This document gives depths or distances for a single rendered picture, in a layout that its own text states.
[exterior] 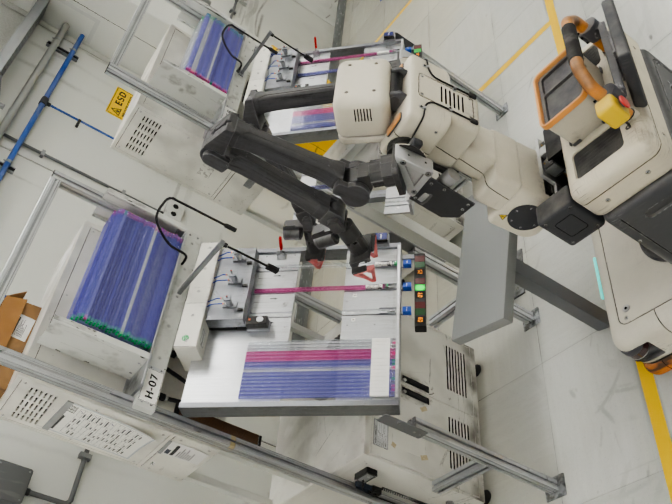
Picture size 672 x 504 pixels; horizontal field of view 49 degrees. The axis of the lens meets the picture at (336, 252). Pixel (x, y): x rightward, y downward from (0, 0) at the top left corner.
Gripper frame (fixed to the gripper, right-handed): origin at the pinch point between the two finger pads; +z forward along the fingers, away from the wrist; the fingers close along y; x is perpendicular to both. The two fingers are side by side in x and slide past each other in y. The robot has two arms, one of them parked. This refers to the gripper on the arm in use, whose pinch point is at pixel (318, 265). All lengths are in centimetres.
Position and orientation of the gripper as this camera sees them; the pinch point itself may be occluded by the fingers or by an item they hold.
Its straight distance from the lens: 272.1
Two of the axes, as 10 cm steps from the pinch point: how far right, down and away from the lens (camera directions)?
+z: 1.3, 7.0, 7.0
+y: -0.9, 7.1, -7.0
